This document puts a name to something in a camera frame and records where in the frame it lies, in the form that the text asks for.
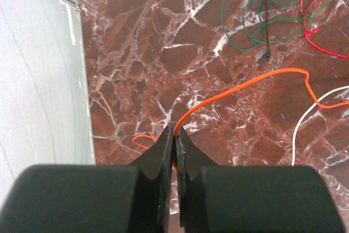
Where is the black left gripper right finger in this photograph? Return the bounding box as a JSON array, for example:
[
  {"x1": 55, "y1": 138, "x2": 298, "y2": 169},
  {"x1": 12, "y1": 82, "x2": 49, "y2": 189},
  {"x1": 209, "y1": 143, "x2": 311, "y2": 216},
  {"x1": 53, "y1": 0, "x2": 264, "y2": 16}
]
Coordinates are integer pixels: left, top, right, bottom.
[{"x1": 175, "y1": 128, "x2": 345, "y2": 232}]

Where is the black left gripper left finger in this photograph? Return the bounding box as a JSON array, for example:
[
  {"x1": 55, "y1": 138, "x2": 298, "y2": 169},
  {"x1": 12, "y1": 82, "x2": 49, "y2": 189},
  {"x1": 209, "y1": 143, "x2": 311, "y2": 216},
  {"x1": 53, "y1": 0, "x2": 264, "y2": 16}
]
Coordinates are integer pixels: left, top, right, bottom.
[{"x1": 5, "y1": 126, "x2": 173, "y2": 232}]

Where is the white wire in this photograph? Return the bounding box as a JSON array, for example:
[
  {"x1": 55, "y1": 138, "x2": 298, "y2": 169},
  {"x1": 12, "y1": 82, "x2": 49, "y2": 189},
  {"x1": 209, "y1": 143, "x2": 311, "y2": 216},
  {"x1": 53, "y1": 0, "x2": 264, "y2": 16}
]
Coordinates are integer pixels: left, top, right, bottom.
[{"x1": 291, "y1": 86, "x2": 349, "y2": 166}]

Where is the black zip tie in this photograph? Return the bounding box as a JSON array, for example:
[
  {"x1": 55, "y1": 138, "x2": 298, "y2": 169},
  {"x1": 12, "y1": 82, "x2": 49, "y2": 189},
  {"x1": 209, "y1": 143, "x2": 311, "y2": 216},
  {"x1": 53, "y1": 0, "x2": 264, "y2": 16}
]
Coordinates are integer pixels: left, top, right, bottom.
[{"x1": 263, "y1": 0, "x2": 271, "y2": 58}]

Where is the red wire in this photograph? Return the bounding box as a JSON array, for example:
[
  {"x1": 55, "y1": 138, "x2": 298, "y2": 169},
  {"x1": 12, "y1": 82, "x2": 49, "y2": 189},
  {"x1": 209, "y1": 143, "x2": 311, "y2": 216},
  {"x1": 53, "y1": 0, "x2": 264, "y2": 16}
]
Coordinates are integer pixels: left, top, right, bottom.
[{"x1": 299, "y1": 0, "x2": 349, "y2": 59}]

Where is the green wire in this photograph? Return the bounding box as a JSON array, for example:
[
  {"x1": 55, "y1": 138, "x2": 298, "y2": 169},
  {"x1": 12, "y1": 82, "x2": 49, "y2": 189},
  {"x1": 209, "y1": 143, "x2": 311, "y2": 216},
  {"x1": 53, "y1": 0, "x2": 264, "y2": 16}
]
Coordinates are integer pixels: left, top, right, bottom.
[{"x1": 220, "y1": 0, "x2": 340, "y2": 52}]

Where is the orange wire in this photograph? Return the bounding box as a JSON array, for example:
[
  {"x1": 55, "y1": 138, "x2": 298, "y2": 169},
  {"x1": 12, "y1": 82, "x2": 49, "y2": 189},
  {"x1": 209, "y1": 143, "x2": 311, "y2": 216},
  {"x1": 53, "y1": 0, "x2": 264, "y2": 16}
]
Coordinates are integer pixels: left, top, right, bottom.
[{"x1": 133, "y1": 68, "x2": 349, "y2": 172}]

